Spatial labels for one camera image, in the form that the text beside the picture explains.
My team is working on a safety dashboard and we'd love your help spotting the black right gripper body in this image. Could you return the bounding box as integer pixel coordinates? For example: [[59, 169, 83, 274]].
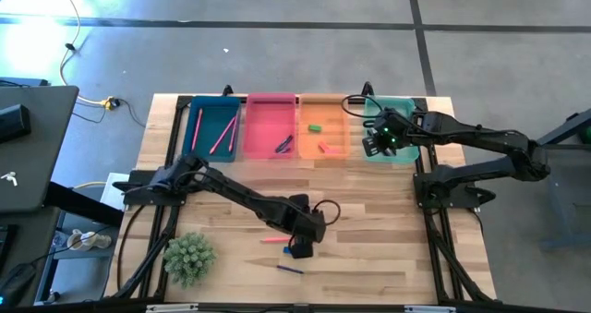
[[368, 109, 419, 150]]

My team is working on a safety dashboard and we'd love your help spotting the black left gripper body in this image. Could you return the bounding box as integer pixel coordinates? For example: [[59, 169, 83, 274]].
[[276, 193, 328, 260]]

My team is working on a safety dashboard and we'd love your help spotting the teal plastic bin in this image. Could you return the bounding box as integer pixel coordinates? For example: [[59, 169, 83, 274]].
[[363, 95, 421, 165]]

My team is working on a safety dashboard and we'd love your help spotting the orange plastic bin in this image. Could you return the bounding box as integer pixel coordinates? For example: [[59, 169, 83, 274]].
[[297, 94, 350, 161]]

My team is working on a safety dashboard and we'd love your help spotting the pink plastic bin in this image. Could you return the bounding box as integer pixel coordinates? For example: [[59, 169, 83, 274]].
[[243, 92, 297, 161]]

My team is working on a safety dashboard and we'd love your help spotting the green artificial plant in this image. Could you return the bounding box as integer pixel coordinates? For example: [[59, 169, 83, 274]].
[[163, 231, 219, 290]]

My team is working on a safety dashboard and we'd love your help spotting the blue plastic bin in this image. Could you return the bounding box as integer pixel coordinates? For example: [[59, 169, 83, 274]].
[[181, 95, 242, 163]]

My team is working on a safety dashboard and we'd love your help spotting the grey blue cart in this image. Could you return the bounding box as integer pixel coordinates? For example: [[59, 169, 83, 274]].
[[515, 108, 591, 253]]

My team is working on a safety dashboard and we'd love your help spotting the white figurine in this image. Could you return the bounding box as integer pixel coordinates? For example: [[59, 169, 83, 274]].
[[66, 228, 114, 253]]

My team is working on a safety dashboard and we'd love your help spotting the dark grey desk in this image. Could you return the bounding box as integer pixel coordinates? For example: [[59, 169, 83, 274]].
[[0, 84, 80, 214]]

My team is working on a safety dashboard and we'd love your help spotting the black computer mouse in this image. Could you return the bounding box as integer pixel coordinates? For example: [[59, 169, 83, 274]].
[[0, 261, 37, 307]]

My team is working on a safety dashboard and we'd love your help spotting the black box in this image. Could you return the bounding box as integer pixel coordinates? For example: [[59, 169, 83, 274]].
[[0, 102, 32, 144]]

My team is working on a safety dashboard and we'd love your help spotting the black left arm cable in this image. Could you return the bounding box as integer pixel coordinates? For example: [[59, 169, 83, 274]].
[[311, 199, 343, 227]]

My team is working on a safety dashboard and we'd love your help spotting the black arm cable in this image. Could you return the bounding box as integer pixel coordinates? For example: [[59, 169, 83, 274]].
[[311, 199, 343, 227], [340, 93, 385, 120]]

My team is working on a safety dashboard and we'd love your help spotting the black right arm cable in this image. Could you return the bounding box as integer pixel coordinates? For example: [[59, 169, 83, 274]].
[[340, 93, 385, 120]]

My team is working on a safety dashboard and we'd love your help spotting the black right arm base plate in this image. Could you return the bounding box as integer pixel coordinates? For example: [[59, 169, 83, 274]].
[[412, 171, 498, 211]]

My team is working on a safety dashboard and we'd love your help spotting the silver bracket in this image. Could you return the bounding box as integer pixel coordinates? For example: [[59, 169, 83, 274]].
[[404, 305, 458, 313], [145, 303, 199, 313]]

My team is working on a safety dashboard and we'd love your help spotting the black aluminium rig frame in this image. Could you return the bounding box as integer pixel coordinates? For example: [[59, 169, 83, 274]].
[[108, 93, 499, 313]]

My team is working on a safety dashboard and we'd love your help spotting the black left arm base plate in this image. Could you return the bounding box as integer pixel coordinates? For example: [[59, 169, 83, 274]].
[[113, 168, 191, 208]]

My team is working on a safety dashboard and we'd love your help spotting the white floor cable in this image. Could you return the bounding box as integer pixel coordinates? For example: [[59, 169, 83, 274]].
[[54, 0, 115, 107]]

